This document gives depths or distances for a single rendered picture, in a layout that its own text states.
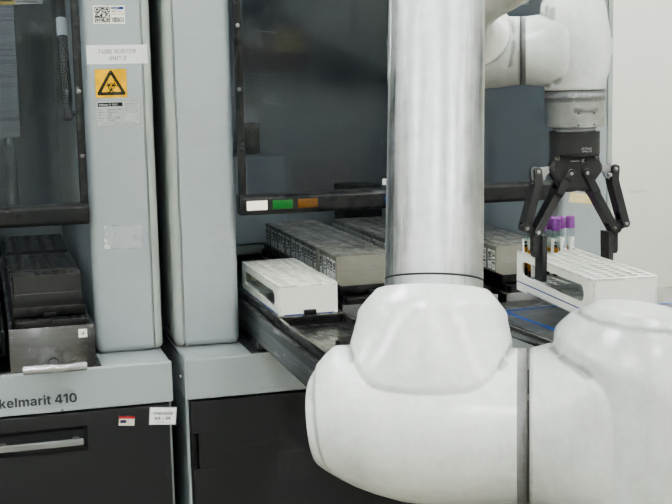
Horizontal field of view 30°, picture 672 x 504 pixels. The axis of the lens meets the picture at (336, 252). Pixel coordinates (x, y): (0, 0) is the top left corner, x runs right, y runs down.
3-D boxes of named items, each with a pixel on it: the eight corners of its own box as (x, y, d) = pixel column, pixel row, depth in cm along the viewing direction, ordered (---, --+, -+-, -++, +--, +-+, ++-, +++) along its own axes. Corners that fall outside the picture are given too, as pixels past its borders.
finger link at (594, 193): (570, 170, 191) (578, 165, 191) (605, 231, 193) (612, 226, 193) (581, 172, 187) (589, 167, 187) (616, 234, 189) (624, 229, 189)
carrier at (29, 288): (83, 305, 212) (81, 270, 212) (84, 307, 210) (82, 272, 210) (12, 310, 209) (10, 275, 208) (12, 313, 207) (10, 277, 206)
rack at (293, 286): (242, 294, 230) (240, 261, 229) (294, 290, 233) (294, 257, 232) (279, 324, 202) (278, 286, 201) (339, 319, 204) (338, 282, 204)
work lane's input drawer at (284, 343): (229, 328, 234) (227, 280, 233) (301, 322, 238) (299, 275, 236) (336, 432, 165) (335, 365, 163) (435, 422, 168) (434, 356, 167)
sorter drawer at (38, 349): (1, 302, 266) (-2, 260, 265) (67, 297, 270) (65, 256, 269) (10, 380, 197) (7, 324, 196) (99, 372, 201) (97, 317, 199)
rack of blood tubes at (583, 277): (515, 288, 202) (515, 250, 201) (573, 285, 204) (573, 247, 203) (591, 324, 173) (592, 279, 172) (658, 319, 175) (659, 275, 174)
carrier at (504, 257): (548, 273, 235) (548, 241, 235) (552, 275, 233) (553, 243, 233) (490, 277, 232) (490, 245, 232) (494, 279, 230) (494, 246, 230)
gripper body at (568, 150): (557, 131, 183) (557, 194, 184) (611, 129, 185) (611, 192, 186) (538, 129, 190) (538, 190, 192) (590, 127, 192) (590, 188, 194)
